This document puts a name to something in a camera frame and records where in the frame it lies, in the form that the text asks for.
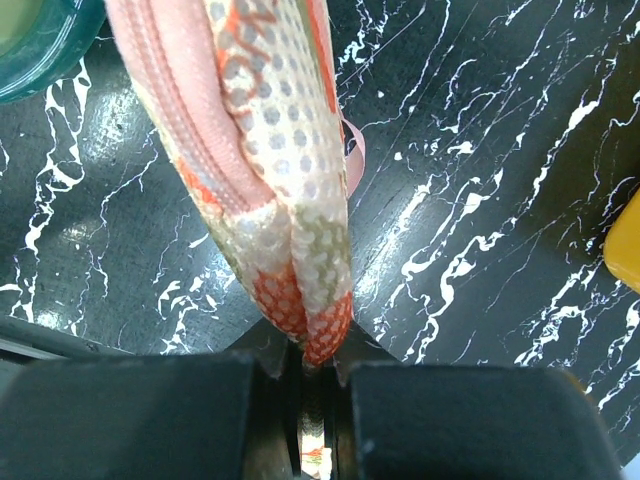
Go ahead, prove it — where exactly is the teal transparent plastic bin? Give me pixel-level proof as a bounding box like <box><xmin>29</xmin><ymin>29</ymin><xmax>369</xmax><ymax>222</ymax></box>
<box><xmin>1</xmin><ymin>1</ymin><xmax>106</xmax><ymax>104</ymax></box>

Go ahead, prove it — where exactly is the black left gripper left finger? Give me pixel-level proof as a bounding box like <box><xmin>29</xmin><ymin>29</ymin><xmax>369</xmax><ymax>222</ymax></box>
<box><xmin>1</xmin><ymin>321</ymin><xmax>300</xmax><ymax>479</ymax></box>

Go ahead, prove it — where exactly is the floral mesh laundry bag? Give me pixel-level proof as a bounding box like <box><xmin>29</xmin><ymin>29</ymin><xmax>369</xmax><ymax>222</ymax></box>
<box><xmin>103</xmin><ymin>0</ymin><xmax>367</xmax><ymax>367</ymax></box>

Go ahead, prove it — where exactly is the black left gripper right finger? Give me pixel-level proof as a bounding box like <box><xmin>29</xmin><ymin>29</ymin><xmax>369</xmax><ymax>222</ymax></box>
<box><xmin>330</xmin><ymin>325</ymin><xmax>622</xmax><ymax>479</ymax></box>

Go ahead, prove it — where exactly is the orange plastic basket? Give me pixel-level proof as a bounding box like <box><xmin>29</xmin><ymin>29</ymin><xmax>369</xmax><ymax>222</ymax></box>
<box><xmin>603</xmin><ymin>191</ymin><xmax>640</xmax><ymax>293</ymax></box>

